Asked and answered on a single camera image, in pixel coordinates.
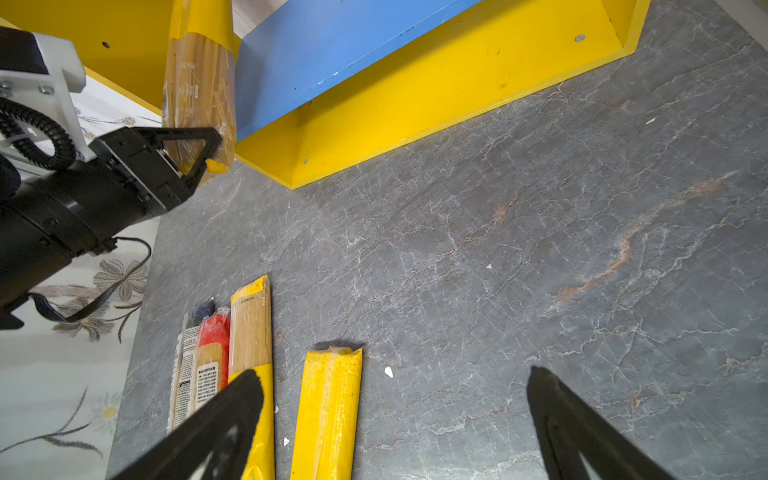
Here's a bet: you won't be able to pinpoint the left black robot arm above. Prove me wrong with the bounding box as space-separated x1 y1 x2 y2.
1 99 222 330

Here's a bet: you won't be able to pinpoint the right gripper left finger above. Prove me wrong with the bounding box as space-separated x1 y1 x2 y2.
116 372 264 479

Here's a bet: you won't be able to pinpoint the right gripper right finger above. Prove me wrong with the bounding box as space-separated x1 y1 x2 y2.
526 366 672 479

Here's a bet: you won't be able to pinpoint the brown spaghetti pack bottom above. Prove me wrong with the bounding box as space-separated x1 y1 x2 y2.
290 347 363 479

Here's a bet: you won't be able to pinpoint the yellow shelf pink blue boards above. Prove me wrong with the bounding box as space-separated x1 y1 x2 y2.
0 0 653 191

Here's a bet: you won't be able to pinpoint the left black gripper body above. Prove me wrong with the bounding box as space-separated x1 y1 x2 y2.
89 127 198 217

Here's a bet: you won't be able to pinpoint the yellow spaghetti bag small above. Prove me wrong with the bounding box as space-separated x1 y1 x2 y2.
228 275 276 479

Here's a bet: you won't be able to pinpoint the clear white spaghetti bag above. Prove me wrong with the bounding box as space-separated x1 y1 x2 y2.
167 297 215 432

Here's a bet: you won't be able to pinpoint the red clear spaghetti bag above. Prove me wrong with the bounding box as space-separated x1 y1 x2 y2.
192 307 230 412

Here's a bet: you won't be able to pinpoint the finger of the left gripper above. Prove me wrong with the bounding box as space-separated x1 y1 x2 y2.
140 127 222 191

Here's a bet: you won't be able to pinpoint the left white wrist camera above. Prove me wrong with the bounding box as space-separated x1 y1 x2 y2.
1 27 96 161

